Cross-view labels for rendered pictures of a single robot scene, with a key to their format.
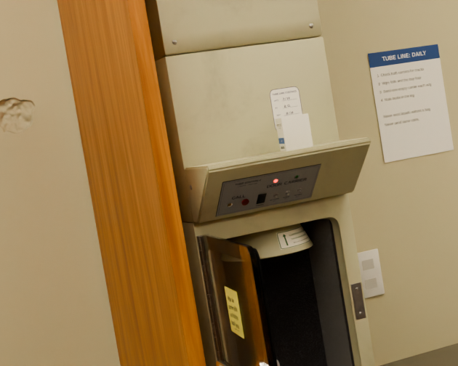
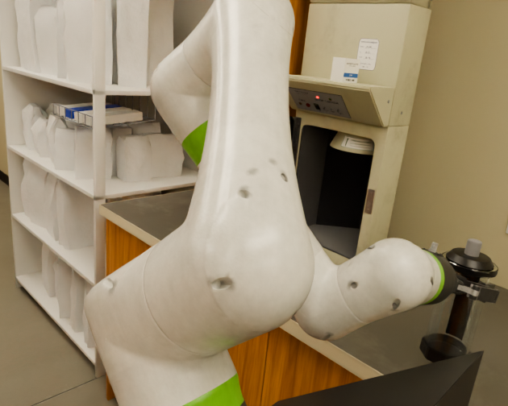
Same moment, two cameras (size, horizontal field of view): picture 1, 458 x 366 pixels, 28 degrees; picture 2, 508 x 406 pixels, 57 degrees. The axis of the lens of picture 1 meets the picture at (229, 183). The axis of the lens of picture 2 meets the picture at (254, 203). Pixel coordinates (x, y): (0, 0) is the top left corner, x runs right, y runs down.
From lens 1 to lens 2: 1.54 m
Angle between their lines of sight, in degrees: 66
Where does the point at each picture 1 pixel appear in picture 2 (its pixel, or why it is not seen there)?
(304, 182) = (338, 105)
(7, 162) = not seen: hidden behind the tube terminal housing
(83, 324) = not seen: hidden behind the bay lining
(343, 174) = (364, 109)
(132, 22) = not seen: outside the picture
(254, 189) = (307, 97)
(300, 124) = (340, 64)
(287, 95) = (370, 44)
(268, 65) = (364, 20)
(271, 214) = (336, 121)
